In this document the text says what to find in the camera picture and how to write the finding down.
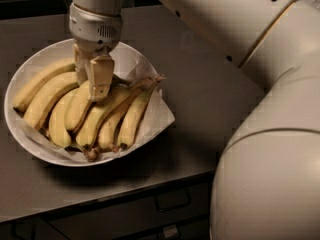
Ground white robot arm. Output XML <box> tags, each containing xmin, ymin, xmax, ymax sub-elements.
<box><xmin>65</xmin><ymin>6</ymin><xmax>320</xmax><ymax>240</ymax></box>

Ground black drawer handle middle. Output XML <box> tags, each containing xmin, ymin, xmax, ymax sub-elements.
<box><xmin>154</xmin><ymin>189</ymin><xmax>191</xmax><ymax>212</ymax></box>

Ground black drawer handle left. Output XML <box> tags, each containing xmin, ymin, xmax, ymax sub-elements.
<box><xmin>10</xmin><ymin>221</ymin><xmax>36</xmax><ymax>240</ymax></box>

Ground grey drawer front middle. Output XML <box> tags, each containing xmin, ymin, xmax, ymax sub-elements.
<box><xmin>50</xmin><ymin>183</ymin><xmax>210</xmax><ymax>240</ymax></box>

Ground large white bowl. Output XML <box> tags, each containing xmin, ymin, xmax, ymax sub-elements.
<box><xmin>4</xmin><ymin>39</ymin><xmax>174</xmax><ymax>167</ymax></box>

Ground grey drawer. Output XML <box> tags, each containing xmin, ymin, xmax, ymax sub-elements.
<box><xmin>50</xmin><ymin>183</ymin><xmax>210</xmax><ymax>240</ymax></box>
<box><xmin>114</xmin><ymin>216</ymin><xmax>210</xmax><ymax>240</ymax></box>
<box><xmin>0</xmin><ymin>218</ymin><xmax>70</xmax><ymax>240</ymax></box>

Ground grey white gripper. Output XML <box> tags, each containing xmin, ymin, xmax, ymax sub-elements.
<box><xmin>69</xmin><ymin>3</ymin><xmax>123</xmax><ymax>102</ymax></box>

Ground grey lower drawer front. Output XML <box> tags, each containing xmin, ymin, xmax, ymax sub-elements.
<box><xmin>114</xmin><ymin>216</ymin><xmax>210</xmax><ymax>240</ymax></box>

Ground grey drawer front left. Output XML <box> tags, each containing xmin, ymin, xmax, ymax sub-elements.
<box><xmin>0</xmin><ymin>218</ymin><xmax>70</xmax><ymax>240</ymax></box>

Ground white paper liner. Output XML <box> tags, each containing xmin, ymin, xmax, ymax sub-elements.
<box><xmin>10</xmin><ymin>49</ymin><xmax>175</xmax><ymax>167</ymax></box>

